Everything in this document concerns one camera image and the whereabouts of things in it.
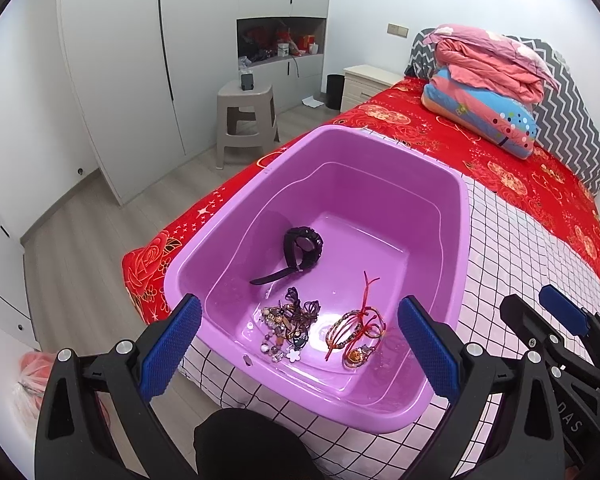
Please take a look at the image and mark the black cord necklace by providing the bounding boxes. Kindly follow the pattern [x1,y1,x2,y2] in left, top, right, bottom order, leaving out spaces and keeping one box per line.
[285,287,321,321]

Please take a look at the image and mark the niche clutter pile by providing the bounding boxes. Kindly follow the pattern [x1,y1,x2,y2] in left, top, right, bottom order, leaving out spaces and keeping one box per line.
[239,25,321,63]

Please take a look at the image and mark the gold chain bracelet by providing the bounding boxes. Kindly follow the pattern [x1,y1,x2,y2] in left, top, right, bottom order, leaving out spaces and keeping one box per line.
[327,312,361,348]

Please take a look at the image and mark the person's black pants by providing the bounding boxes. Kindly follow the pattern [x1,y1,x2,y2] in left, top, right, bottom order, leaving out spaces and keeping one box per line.
[194,407,316,480]

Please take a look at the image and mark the black wrist watch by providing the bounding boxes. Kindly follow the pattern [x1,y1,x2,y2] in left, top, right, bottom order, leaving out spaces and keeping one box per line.
[250,226,325,286]

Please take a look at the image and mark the grey chevron headboard cushion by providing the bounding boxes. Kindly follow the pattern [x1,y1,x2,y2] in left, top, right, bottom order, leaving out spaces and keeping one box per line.
[404,30,600,196]

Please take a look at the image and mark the pink folded quilt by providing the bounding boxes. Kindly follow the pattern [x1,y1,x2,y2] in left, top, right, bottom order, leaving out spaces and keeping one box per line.
[427,24,561,106]

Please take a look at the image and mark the red patterned bedsheet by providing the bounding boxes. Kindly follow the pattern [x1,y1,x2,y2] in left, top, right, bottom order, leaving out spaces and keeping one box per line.
[121,76,600,326]

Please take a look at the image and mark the black trash bin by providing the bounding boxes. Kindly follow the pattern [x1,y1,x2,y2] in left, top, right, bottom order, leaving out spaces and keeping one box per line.
[326,74,346,111]

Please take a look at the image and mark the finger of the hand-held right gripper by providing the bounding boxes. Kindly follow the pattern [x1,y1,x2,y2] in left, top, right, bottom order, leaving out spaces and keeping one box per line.
[499,294,576,381]
[539,285,600,361]

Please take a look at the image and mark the beaded stone bracelet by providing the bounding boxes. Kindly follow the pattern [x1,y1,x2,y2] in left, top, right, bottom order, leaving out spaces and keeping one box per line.
[260,305,301,361]

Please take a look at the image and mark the grey plastic stool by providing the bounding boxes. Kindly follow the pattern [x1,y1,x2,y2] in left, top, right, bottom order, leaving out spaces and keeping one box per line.
[215,80,281,168]

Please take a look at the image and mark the red cord bracelet gold charm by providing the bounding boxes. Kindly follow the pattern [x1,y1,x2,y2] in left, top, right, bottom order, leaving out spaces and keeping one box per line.
[362,310,387,338]

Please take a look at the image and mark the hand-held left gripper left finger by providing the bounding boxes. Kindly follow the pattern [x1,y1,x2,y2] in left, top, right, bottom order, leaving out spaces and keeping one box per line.
[34,292,203,480]

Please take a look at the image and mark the white nightstand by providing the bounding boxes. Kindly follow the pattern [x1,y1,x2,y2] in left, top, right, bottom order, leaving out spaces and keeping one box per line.
[342,64,406,113]

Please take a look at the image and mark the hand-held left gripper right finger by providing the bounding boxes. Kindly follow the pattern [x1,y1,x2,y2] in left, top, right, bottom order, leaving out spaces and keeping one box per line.
[397,295,566,480]

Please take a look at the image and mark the colourful striped pillow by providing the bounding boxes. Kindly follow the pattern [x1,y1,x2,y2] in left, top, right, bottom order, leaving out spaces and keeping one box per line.
[421,67,538,161]

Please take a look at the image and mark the purple plastic basin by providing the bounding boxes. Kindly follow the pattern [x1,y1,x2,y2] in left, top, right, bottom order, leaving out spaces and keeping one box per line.
[162,125,471,433]

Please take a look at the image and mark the red cord bracelet long tails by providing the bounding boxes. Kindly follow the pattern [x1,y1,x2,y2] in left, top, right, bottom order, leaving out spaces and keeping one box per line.
[325,271,381,361]

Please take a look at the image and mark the white low cabinet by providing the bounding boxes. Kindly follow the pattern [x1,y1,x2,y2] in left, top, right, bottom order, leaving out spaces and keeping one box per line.
[0,180,43,351]

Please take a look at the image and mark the white wardrobe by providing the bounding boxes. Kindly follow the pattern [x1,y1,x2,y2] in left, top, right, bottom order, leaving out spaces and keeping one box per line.
[55,0,331,206]

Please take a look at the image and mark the brown cord necklace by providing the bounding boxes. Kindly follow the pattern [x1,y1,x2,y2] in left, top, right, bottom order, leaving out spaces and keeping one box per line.
[287,317,311,348]

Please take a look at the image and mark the red plastic bag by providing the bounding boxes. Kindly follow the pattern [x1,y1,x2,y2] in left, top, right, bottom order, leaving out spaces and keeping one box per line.
[15,350,111,441]

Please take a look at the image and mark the pink checked bed cloth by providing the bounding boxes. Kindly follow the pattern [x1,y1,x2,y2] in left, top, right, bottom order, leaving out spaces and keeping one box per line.
[177,175,600,480]

